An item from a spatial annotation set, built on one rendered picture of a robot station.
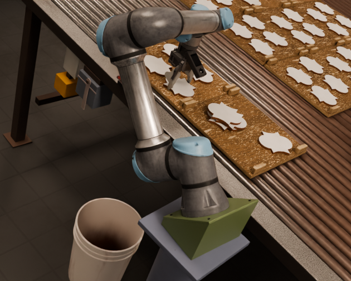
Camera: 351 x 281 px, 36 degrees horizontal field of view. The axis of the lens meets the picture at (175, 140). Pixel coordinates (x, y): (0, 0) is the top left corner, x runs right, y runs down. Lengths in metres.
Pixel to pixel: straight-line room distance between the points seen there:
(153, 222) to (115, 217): 0.81
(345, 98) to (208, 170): 1.22
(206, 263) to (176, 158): 0.34
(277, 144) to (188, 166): 0.61
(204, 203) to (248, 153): 0.48
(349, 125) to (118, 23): 1.29
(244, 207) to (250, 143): 0.49
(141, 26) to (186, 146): 0.37
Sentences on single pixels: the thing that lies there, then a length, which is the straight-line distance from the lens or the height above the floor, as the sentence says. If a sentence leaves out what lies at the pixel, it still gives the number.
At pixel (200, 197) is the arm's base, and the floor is 1.05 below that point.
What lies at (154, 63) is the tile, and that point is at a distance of 2.32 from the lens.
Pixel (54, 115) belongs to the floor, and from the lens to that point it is 3.41.
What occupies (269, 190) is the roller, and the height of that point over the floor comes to 0.92.
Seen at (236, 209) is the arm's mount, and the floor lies 1.05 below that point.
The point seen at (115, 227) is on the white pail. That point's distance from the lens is 2.57.
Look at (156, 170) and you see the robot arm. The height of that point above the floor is 1.02.
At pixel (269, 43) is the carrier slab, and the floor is 0.94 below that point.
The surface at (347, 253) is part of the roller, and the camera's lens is 1.93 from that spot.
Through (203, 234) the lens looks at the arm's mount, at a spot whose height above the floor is 0.99.
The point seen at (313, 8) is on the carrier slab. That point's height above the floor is 0.94.
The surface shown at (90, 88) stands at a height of 0.80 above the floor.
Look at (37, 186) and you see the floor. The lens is 2.96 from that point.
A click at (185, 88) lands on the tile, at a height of 0.95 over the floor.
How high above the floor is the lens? 2.14
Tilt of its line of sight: 38 degrees down
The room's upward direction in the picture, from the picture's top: 21 degrees clockwise
